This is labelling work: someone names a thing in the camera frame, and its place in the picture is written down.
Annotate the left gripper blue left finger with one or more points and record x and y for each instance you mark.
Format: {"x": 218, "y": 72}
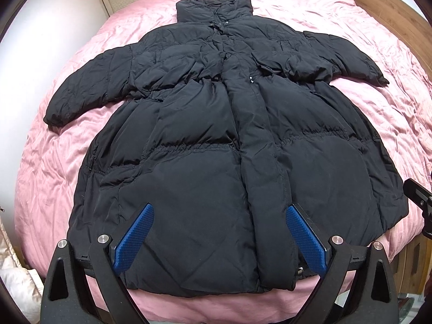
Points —
{"x": 112, "y": 255}

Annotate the black puffer down coat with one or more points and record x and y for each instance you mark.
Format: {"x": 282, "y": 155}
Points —
{"x": 225, "y": 119}

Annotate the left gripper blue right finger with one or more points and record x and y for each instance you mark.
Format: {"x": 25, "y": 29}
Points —
{"x": 327, "y": 256}

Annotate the wooden bed side frame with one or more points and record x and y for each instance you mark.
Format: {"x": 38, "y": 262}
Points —
{"x": 400, "y": 19}

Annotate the beige satin pillow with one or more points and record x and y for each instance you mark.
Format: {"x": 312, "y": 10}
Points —
{"x": 23, "y": 285}

